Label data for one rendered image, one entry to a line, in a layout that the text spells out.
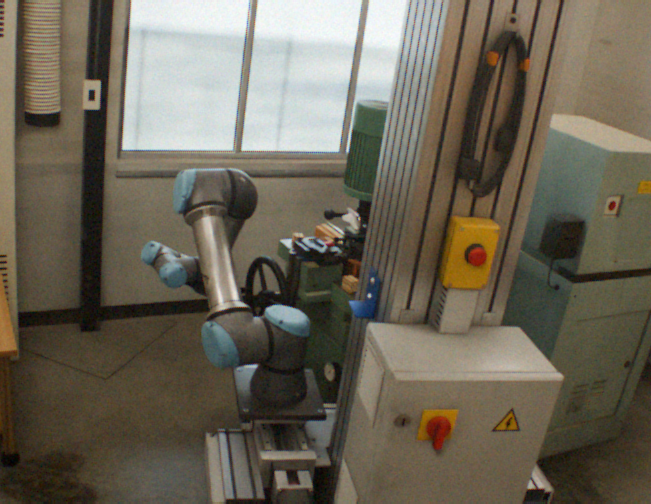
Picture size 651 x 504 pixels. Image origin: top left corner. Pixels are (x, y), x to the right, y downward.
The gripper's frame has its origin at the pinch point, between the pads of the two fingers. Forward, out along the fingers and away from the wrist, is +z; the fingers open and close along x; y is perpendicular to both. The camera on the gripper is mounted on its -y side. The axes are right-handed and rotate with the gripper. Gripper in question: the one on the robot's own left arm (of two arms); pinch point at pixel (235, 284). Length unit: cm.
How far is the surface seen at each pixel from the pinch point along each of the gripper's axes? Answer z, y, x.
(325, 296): 17.1, -14.5, 22.7
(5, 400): -42, 80, -23
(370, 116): 0, -71, 13
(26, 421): -17, 104, -51
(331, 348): 27.9, -0.3, 27.2
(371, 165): 9, -58, 15
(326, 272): 13.7, -21.3, 20.4
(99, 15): -54, -51, -121
